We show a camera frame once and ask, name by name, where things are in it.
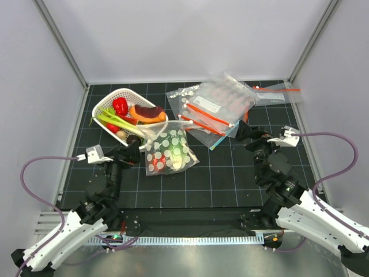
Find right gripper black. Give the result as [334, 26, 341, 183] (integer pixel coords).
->
[234, 120, 287, 182]

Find green lettuce head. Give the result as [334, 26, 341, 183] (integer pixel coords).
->
[168, 143, 183, 156]

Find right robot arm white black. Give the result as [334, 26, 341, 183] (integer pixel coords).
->
[235, 121, 368, 276]

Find dark purple round fruit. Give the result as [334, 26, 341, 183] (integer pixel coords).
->
[126, 135, 141, 145]

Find pile of zip bags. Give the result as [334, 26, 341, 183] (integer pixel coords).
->
[166, 73, 257, 151]

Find aluminium frame post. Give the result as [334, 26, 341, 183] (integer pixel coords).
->
[33, 0, 88, 89]
[288, 0, 342, 83]

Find slotted cable duct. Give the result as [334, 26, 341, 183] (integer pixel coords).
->
[85, 233, 264, 246]

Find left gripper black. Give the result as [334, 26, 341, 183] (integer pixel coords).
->
[99, 140, 140, 200]

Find dark red sausage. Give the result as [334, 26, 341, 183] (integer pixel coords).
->
[134, 105, 164, 118]

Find right aluminium frame post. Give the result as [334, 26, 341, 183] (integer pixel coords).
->
[288, 0, 342, 83]

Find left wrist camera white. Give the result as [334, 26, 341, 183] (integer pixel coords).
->
[76, 145, 113, 164]

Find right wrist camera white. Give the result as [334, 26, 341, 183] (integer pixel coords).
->
[267, 126, 300, 147]

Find red chili pepper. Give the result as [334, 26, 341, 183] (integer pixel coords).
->
[106, 123, 120, 134]

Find black grid cutting mat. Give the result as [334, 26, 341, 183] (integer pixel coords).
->
[57, 82, 315, 210]

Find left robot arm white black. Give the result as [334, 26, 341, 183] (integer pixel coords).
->
[11, 140, 140, 276]

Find flat zip bag red zipper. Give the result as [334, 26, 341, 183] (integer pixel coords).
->
[252, 82, 303, 106]

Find left aluminium frame post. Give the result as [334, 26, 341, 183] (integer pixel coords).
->
[33, 0, 88, 89]

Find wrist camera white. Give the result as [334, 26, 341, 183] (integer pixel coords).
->
[267, 126, 300, 147]
[76, 145, 113, 164]

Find white perforated plastic basket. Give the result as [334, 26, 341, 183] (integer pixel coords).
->
[91, 88, 168, 152]

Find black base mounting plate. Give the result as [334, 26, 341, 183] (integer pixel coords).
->
[89, 206, 295, 239]

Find orange red tomato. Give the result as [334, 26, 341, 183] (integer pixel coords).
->
[152, 156, 166, 171]

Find beige small mushroom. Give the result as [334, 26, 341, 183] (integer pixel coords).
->
[116, 130, 127, 140]

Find red bell pepper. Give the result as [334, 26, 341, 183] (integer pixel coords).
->
[112, 97, 129, 116]

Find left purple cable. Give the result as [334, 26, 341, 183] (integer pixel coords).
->
[14, 155, 139, 277]

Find clear dotted zip bag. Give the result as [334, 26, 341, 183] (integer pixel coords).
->
[139, 121, 199, 176]

